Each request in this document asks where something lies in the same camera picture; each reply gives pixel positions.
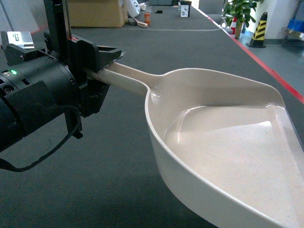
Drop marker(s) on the black white small box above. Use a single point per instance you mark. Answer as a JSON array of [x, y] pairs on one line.
[[185, 9]]

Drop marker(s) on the wooden handle brush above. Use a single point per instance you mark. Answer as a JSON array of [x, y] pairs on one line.
[[134, 22]]

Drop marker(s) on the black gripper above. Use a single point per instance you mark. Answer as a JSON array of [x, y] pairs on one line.
[[79, 54]]

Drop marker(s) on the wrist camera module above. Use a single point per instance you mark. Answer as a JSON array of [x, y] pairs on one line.
[[17, 44]]

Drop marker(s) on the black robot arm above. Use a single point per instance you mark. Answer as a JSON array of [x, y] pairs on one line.
[[37, 87]]

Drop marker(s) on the yellow black striped bollard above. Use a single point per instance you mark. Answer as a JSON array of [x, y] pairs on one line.
[[257, 40]]

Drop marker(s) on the green potted plant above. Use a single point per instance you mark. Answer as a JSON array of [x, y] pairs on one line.
[[241, 9]]

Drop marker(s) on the open cardboard box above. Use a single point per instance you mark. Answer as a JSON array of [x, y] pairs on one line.
[[97, 13]]

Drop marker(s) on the orange bottle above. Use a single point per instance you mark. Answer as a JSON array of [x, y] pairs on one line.
[[147, 18]]

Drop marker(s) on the beige plastic scoop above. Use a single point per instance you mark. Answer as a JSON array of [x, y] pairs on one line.
[[225, 145]]

